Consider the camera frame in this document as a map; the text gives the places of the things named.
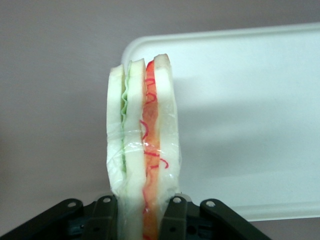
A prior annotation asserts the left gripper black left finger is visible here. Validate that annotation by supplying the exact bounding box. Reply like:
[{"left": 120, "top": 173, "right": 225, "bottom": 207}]
[{"left": 0, "top": 194, "right": 119, "bottom": 240}]

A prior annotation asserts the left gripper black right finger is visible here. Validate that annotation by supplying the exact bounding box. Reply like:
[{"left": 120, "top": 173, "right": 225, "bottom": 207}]
[{"left": 158, "top": 195, "right": 272, "bottom": 240}]

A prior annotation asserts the triangular sandwich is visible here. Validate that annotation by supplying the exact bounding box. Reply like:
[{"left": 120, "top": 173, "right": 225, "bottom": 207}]
[{"left": 105, "top": 52, "right": 182, "bottom": 240}]

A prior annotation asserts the cream rectangular plastic tray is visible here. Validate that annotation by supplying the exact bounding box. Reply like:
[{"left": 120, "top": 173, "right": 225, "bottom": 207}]
[{"left": 120, "top": 21, "right": 320, "bottom": 223}]

